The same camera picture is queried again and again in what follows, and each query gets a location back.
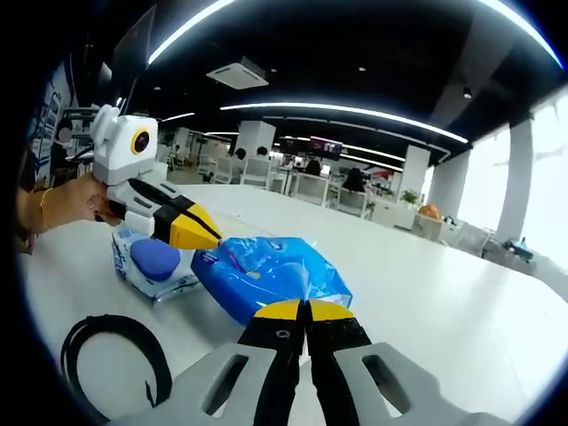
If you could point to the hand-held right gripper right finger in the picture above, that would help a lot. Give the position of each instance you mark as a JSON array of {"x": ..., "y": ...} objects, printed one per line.
[{"x": 355, "y": 390}]

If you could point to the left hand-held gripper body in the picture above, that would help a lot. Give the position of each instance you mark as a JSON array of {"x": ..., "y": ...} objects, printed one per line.
[{"x": 120, "y": 151}]

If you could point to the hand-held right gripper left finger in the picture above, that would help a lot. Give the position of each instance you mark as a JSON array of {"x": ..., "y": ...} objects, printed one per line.
[{"x": 231, "y": 390}]

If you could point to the wet wipes pack blue lid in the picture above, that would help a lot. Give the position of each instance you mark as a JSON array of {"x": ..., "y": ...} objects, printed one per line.
[{"x": 153, "y": 262}]

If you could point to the blue tissue pack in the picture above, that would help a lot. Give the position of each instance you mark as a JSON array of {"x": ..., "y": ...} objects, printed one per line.
[{"x": 266, "y": 275}]

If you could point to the person's left hand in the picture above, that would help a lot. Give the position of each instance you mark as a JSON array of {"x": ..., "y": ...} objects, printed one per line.
[{"x": 80, "y": 202}]

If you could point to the white office chair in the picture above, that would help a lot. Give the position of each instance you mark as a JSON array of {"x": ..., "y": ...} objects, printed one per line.
[
  {"x": 352, "y": 204},
  {"x": 256, "y": 173},
  {"x": 313, "y": 188}
]

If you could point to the white table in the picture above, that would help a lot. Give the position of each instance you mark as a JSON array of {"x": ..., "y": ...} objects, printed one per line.
[{"x": 421, "y": 310}]

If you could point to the ceiling light strip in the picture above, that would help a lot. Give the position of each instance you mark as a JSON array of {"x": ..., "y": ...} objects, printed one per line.
[
  {"x": 346, "y": 111},
  {"x": 523, "y": 26},
  {"x": 186, "y": 31}
]

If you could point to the ceiling air conditioner unit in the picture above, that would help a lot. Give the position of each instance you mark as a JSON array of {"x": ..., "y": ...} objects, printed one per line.
[{"x": 237, "y": 73}]

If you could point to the hanging display screen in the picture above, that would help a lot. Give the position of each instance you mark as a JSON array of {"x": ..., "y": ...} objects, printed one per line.
[{"x": 327, "y": 144}]

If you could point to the low white cabinet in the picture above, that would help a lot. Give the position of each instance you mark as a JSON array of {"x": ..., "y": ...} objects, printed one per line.
[{"x": 399, "y": 219}]

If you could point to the orange round object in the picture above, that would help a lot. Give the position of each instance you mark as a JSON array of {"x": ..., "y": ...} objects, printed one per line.
[{"x": 429, "y": 210}]

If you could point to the potted green plant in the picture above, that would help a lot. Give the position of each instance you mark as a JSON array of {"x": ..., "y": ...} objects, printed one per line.
[{"x": 409, "y": 197}]

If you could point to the teal and black object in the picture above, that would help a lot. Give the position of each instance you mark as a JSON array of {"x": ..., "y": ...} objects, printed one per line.
[{"x": 517, "y": 248}]

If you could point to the large bright window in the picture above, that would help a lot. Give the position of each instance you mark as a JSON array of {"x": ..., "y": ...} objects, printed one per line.
[{"x": 548, "y": 177}]

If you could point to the blue white wall banner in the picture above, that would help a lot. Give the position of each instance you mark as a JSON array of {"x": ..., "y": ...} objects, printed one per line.
[{"x": 53, "y": 106}]

